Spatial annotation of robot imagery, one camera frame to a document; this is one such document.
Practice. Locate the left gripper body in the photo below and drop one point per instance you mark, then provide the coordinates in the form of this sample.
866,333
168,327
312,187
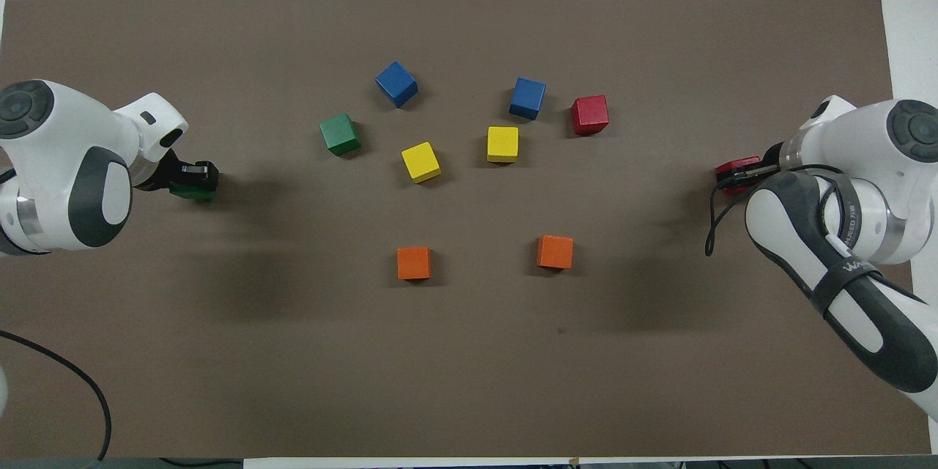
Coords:
161,172

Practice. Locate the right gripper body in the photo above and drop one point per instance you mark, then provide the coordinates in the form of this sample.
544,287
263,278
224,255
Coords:
772,158

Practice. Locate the red wooden block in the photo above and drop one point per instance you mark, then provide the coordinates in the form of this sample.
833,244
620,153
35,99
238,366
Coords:
590,116
736,163

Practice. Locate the green wooden block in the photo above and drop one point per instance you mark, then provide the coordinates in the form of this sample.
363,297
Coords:
340,135
192,194

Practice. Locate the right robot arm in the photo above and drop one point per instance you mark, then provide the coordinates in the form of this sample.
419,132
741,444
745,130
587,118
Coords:
865,161

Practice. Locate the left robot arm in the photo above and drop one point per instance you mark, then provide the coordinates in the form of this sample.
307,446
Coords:
62,154

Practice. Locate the orange wooden block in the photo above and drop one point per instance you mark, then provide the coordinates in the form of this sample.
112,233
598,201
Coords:
414,263
555,252

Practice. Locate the blue wooden block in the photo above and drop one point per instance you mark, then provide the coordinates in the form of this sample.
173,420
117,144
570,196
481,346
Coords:
527,98
396,83

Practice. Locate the yellow wooden block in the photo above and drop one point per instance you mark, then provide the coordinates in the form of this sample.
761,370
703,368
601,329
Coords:
421,162
503,143

